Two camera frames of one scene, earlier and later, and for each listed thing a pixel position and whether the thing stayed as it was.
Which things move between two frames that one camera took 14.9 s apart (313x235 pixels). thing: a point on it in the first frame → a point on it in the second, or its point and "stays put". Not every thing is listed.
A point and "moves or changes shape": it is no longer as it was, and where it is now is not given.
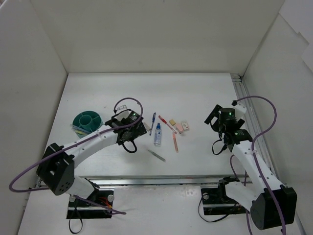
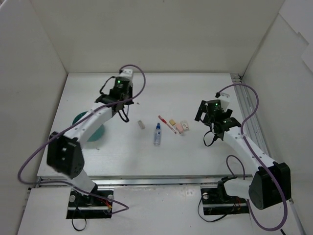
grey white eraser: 147,125 moves or changes shape
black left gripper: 138,124 → 125,98
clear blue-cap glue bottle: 157,138 stays put
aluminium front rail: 155,181 stays put
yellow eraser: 172,122 stays put
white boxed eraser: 185,125 stays put
